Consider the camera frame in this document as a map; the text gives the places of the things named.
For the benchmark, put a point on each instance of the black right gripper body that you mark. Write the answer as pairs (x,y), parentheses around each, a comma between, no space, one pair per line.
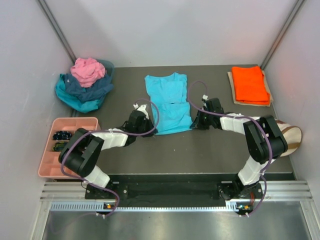
(205,121)

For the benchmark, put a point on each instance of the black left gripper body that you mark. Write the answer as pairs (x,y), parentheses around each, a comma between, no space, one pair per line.
(145,126)

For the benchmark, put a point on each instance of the light blue t shirt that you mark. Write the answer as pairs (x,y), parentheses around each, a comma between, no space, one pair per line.
(169,94)

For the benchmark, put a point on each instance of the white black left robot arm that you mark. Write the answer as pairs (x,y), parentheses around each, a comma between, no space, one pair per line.
(79,157)

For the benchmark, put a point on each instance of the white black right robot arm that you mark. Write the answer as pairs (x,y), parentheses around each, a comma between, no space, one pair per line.
(264,139)

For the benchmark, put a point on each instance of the dark blue t shirt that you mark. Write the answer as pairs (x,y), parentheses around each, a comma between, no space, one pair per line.
(97,91)

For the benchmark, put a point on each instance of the folded orange t shirt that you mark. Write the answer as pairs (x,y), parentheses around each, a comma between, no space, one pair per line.
(249,86)

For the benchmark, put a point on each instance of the teal plastic laundry bin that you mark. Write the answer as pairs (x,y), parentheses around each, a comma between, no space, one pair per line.
(109,67)

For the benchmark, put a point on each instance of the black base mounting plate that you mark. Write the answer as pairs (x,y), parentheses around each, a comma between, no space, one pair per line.
(164,190)

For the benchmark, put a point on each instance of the pink t shirt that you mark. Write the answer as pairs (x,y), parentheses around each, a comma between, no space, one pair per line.
(87,71)

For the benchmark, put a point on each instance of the teal t shirt in bin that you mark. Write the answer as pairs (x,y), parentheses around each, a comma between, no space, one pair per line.
(74,102)

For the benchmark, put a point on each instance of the pink compartment tray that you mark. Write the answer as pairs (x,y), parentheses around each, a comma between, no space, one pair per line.
(50,166)

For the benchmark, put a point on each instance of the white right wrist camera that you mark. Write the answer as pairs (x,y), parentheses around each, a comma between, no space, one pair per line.
(204,97)

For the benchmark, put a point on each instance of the dark hair tie blue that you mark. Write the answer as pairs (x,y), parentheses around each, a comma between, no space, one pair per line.
(62,135)

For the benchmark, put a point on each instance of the dark hair tie green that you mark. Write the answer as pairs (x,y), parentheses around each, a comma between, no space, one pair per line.
(59,146)

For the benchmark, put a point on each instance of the cream canvas drawstring bag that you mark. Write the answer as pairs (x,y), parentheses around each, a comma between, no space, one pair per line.
(293,136)

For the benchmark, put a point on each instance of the grey slotted cable duct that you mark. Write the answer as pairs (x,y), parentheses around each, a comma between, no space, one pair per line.
(68,206)

